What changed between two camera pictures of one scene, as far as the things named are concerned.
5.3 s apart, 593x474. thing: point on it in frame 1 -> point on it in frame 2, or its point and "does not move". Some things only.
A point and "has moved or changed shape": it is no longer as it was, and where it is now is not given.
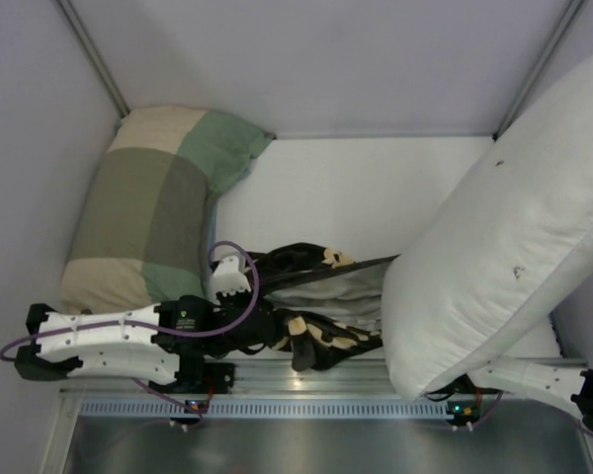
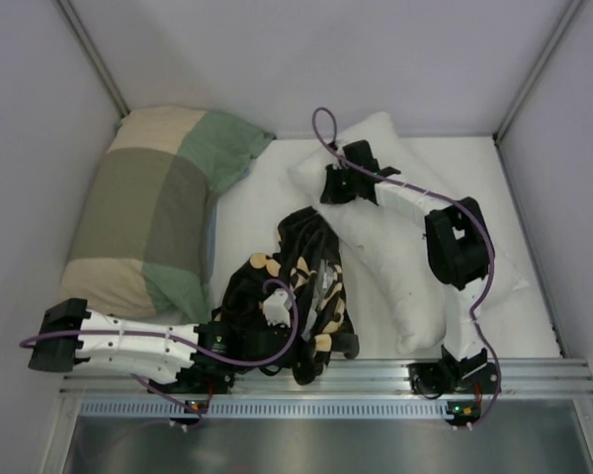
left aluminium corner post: (69, 11) does not move
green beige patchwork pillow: (140, 231) does not move
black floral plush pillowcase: (324, 301) has moved or changed shape
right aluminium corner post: (517, 100) does not move
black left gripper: (265, 322) -> (305, 362)
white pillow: (503, 247) -> (391, 249)
